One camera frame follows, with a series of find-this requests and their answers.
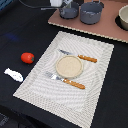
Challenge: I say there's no knife with wooden handle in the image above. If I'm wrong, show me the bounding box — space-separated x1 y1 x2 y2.
58 49 97 63

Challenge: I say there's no beige bowl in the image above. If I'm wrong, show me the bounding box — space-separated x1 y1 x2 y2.
119 5 128 30

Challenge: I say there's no grey frying pan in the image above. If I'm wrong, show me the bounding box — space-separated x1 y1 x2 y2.
40 1 80 20

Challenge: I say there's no round beige plate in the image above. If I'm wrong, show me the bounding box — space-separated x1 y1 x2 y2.
56 55 83 78

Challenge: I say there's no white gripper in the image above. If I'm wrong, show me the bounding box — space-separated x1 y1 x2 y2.
50 0 72 8

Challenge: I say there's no striped beige placemat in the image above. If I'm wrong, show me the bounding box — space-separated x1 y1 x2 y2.
14 31 114 128

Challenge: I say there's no grey cooking pot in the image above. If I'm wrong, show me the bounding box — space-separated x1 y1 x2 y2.
80 1 103 24

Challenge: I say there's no fork with wooden handle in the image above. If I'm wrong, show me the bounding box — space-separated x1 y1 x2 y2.
45 72 85 89

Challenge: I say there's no red sausage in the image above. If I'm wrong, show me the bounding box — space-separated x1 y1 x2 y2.
21 52 35 64

